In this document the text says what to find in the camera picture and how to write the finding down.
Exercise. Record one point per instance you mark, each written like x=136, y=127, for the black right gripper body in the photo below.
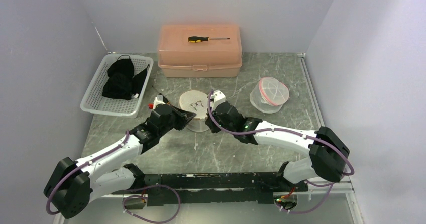
x=213, y=128

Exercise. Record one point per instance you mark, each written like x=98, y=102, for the white plastic basket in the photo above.
x=93, y=101

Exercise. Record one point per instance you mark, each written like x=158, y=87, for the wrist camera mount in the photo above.
x=216, y=98
x=158, y=100

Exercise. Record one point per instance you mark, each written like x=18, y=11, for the black bra in basket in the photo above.
x=122, y=81

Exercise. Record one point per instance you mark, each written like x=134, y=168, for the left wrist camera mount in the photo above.
x=158, y=100

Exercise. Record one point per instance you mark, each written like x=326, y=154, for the beige mesh laundry bag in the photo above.
x=195, y=101

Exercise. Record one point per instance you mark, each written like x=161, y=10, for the pink plastic storage box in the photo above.
x=217, y=58

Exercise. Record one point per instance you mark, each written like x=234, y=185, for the yellow black screwdriver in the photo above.
x=198, y=39

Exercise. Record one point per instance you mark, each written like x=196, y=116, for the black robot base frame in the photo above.
x=192, y=188

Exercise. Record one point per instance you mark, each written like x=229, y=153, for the white mesh bag red zipper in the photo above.
x=269, y=95

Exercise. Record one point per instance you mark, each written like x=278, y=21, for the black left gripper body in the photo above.
x=176, y=122

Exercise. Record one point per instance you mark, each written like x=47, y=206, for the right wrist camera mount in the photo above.
x=216, y=98

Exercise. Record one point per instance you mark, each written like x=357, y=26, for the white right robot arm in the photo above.
x=326, y=156

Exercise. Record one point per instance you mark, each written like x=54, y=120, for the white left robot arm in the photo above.
x=75, y=183

